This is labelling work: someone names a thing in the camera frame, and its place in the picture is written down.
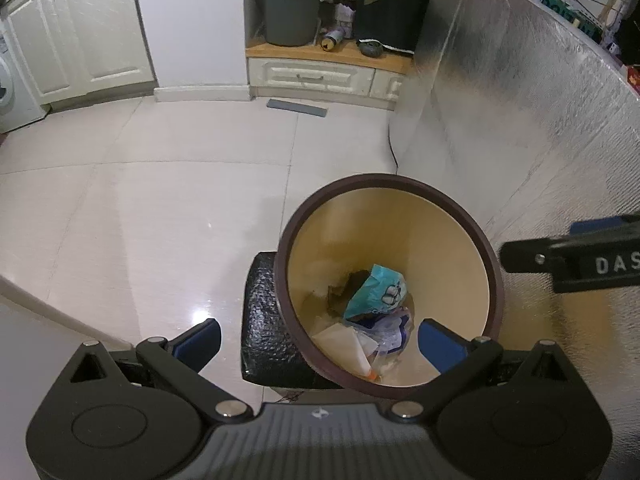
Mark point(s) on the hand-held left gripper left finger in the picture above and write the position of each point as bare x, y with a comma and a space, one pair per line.
200, 342

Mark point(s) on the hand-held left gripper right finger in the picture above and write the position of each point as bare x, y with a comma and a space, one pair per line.
440, 346

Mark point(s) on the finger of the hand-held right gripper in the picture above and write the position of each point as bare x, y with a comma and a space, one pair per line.
525, 256
600, 225

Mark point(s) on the blue printed plastic bag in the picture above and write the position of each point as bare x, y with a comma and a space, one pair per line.
395, 332

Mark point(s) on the beige bin with brown rim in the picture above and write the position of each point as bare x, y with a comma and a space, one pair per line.
450, 240

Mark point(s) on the teal snack packet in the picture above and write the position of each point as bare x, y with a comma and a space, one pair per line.
375, 292

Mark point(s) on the clear plastic bag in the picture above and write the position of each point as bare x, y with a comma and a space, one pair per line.
340, 345

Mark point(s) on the brown paper bag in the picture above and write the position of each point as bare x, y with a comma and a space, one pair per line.
345, 292

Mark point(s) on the red packet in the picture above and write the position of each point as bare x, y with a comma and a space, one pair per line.
635, 79

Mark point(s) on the black padded stool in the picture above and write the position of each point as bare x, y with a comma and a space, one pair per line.
265, 320

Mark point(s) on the silver foil table cover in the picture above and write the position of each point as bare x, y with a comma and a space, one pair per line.
525, 125

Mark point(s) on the teal lettered sign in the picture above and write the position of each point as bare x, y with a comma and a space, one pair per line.
560, 7

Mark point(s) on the grey flat strip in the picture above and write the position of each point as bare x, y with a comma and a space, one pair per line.
297, 108

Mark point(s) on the dark bowl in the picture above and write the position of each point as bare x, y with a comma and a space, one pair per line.
371, 49

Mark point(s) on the bear print cabinet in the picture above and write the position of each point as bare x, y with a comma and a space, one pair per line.
395, 20

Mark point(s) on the white drawer unit wooden top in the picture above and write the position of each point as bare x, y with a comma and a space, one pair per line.
310, 77

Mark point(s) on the spray can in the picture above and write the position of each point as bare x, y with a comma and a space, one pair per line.
332, 40

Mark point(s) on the white washing machine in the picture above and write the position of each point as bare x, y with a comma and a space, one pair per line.
17, 95

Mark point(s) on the white kitchen counter cabinet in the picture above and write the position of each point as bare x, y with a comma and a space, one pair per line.
90, 35

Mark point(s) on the grey bin with white liner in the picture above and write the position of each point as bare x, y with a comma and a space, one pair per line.
287, 15

